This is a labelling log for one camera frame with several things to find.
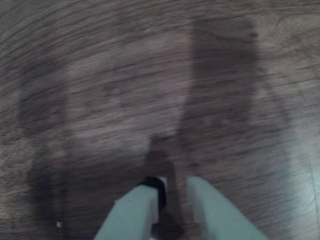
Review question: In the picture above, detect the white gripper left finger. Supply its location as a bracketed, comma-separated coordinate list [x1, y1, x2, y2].
[93, 176, 168, 240]

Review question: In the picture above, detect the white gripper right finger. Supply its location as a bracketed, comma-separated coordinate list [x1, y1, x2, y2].
[187, 176, 270, 240]

